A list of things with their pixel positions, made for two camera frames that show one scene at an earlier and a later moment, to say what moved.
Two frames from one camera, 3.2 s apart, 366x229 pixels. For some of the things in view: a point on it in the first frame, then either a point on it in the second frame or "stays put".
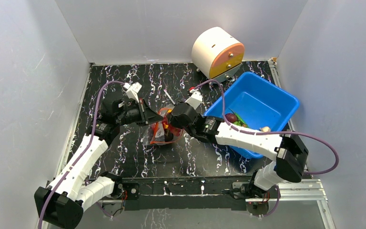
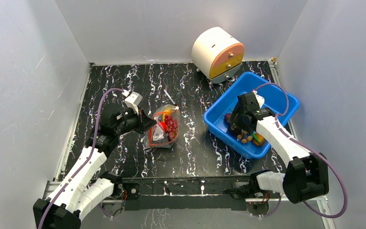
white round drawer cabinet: [218, 55] stays put
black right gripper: [169, 118] -> [238, 119]
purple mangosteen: [231, 118] stays put
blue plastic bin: [257, 103] stays put
